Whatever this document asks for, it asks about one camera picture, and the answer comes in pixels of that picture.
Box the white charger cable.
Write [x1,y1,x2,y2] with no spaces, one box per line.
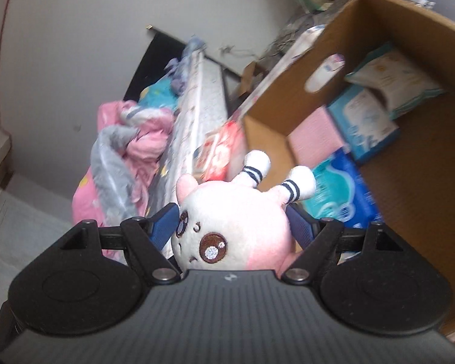
[219,45,253,60]

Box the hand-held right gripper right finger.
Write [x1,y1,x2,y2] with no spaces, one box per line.
[281,203,403,285]

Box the blue bandage box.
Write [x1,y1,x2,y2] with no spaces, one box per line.
[328,85,399,163]

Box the teal blue wet wipes pack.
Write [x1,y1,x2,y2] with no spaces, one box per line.
[301,150,383,228]

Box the pink white plush toy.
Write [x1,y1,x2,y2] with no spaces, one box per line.
[170,150,317,271]

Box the pink grey floral quilt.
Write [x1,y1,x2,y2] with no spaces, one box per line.
[72,100,175,236]

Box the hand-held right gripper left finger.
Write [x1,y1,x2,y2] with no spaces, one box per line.
[61,203,183,285]

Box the dark grey quilt yellow print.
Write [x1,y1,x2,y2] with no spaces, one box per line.
[146,148,179,217]

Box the pink towel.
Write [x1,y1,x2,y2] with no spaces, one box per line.
[287,106,345,169]

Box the turquoise printed pillow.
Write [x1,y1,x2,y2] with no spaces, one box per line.
[140,78,183,110]

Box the brown cardboard box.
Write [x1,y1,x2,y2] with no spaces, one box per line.
[243,0,455,349]

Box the small flat cardboard box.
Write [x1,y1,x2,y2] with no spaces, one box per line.
[237,61,268,97]

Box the cream snack bag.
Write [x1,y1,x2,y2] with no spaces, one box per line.
[344,43,446,120]

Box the red wet wipes pack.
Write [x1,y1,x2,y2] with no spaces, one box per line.
[193,119,247,183]

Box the blue purple cloth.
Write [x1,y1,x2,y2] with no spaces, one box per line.
[165,36,205,95]

